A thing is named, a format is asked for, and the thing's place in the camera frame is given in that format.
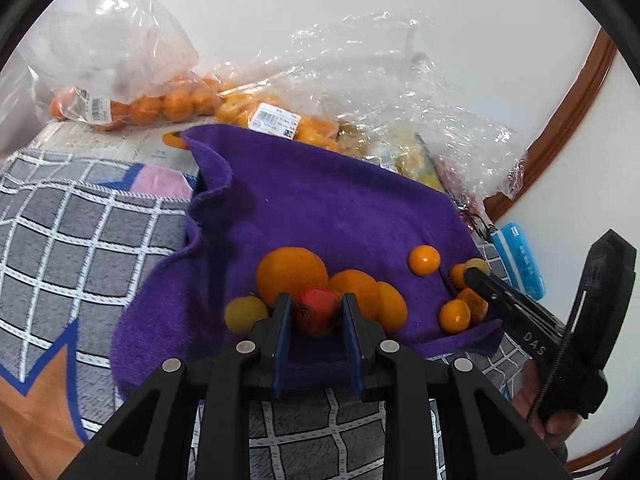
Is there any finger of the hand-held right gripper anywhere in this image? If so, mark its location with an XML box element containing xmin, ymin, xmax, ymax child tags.
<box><xmin>567</xmin><ymin>229</ymin><xmax>637</xmax><ymax>373</ymax></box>
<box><xmin>464</xmin><ymin>267</ymin><xmax>531</xmax><ymax>333</ymax></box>

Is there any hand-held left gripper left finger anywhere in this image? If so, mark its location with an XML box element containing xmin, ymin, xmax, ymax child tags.
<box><xmin>60</xmin><ymin>292</ymin><xmax>294</xmax><ymax>480</ymax></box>

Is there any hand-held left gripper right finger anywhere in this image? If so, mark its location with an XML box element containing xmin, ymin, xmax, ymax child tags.
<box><xmin>341</xmin><ymin>294</ymin><xmax>571</xmax><ymax>480</ymax></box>

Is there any small tangerine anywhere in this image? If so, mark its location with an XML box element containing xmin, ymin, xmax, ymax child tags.
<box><xmin>449</xmin><ymin>263</ymin><xmax>471</xmax><ymax>291</ymax></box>
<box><xmin>457</xmin><ymin>287</ymin><xmax>489</xmax><ymax>323</ymax></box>
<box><xmin>408</xmin><ymin>244</ymin><xmax>442</xmax><ymax>276</ymax></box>
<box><xmin>439</xmin><ymin>299</ymin><xmax>472</xmax><ymax>335</ymax></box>

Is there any small red apple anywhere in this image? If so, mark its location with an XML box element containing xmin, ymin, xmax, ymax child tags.
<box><xmin>292</xmin><ymin>287</ymin><xmax>343</xmax><ymax>338</ymax></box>

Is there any orange mango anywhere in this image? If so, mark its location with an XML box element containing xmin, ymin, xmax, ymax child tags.
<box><xmin>375</xmin><ymin>281</ymin><xmax>409</xmax><ymax>336</ymax></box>

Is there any large orange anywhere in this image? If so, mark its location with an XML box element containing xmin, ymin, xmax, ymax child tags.
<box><xmin>327</xmin><ymin>269</ymin><xmax>383</xmax><ymax>323</ymax></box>
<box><xmin>256</xmin><ymin>247</ymin><xmax>329</xmax><ymax>308</ymax></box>

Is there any purple towel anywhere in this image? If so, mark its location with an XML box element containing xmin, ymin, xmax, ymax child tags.
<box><xmin>111</xmin><ymin>125</ymin><xmax>505</xmax><ymax>403</ymax></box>

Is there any person's right hand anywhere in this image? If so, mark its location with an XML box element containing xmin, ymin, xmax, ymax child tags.
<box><xmin>512</xmin><ymin>360</ymin><xmax>581</xmax><ymax>453</ymax></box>

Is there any blue tissue pack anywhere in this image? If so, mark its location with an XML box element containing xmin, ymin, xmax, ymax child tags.
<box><xmin>491</xmin><ymin>221</ymin><xmax>547</xmax><ymax>301</ymax></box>

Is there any yellow packet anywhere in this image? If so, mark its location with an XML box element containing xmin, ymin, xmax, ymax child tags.
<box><xmin>385</xmin><ymin>132</ymin><xmax>446</xmax><ymax>193</ymax></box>

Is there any large clear plastic wrapping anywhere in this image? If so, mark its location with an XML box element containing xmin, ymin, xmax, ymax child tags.
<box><xmin>290</xmin><ymin>10</ymin><xmax>528</xmax><ymax>201</ymax></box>

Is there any pink cloth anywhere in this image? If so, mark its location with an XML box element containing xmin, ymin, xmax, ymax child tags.
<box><xmin>122</xmin><ymin>162</ymin><xmax>198</xmax><ymax>201</ymax></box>

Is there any labelled clear bag of oranges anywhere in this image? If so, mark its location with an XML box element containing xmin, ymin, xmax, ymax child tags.
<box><xmin>215</xmin><ymin>50</ymin><xmax>351</xmax><ymax>153</ymax></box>

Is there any grey checked star blanket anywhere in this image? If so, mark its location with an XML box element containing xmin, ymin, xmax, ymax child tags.
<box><xmin>0</xmin><ymin>147</ymin><xmax>531</xmax><ymax>480</ymax></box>

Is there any printed newspaper sheet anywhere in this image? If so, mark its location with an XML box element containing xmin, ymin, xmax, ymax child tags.
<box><xmin>30</xmin><ymin>120</ymin><xmax>201</xmax><ymax>171</ymax></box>

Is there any dark tangled cord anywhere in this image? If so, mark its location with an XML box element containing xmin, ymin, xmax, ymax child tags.
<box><xmin>457</xmin><ymin>200</ymin><xmax>501</xmax><ymax>241</ymax></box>

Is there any brown wooden door frame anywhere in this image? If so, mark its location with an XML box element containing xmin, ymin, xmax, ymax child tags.
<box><xmin>484</xmin><ymin>27</ymin><xmax>618</xmax><ymax>221</ymax></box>

